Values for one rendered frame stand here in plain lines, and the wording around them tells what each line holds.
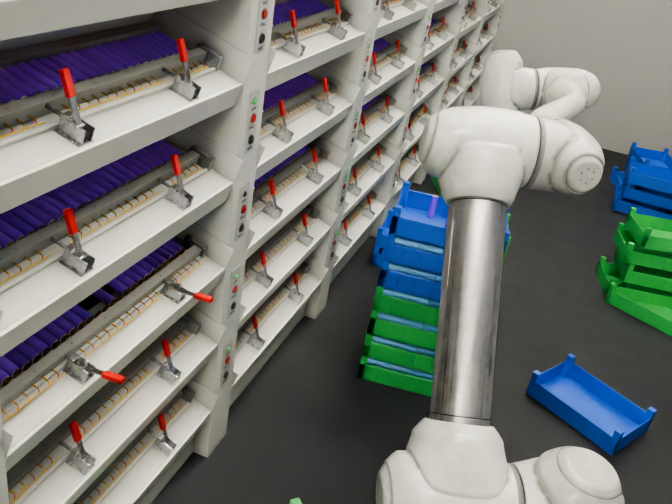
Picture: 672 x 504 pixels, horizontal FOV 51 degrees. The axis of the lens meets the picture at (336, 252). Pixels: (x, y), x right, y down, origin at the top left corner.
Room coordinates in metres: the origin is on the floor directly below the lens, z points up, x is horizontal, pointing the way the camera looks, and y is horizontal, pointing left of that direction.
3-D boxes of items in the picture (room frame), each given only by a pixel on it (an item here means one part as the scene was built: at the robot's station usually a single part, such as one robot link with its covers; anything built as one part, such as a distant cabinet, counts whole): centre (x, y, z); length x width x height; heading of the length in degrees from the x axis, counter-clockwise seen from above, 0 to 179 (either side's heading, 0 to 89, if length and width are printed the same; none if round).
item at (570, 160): (1.22, -0.37, 0.90); 0.18 x 0.14 x 0.13; 5
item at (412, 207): (1.73, -0.29, 0.52); 0.30 x 0.20 x 0.08; 83
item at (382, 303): (1.73, -0.29, 0.28); 0.30 x 0.20 x 0.08; 83
